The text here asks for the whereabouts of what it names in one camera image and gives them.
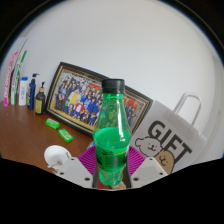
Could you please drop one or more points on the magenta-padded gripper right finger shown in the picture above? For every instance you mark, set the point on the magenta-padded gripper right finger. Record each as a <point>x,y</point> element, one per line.
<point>145,170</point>

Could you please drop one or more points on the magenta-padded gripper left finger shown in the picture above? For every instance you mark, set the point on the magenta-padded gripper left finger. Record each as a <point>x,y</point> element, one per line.
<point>78,170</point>

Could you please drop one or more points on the green plastic drink bottle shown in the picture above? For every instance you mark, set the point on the green plastic drink bottle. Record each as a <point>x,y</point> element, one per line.
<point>112,143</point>

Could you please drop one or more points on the camouflage print mug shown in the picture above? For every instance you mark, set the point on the camouflage print mug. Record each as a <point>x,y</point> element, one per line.
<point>55,155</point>

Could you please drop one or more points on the white paper gift bag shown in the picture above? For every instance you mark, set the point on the white paper gift bag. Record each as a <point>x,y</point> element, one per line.
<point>166,140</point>

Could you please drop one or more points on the framed group photo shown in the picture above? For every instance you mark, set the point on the framed group photo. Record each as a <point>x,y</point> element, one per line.
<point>76,96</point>

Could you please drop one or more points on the blue pump bottle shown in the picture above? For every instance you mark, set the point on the blue pump bottle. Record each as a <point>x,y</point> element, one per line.
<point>32,95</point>

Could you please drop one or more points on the white plastic bottle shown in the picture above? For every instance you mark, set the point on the white plastic bottle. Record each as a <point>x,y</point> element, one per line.
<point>23,93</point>

